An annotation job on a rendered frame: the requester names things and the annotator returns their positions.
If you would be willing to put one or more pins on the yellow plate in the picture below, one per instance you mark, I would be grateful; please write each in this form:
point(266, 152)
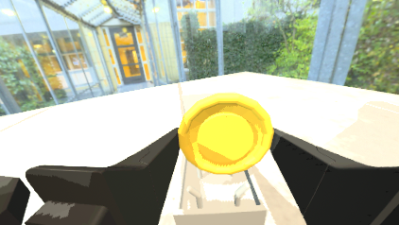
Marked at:
point(225, 133)

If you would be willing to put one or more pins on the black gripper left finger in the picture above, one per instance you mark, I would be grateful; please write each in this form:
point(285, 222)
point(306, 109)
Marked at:
point(134, 189)

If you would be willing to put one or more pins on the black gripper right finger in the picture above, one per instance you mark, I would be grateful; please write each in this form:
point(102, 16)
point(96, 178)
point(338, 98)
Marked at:
point(330, 189)

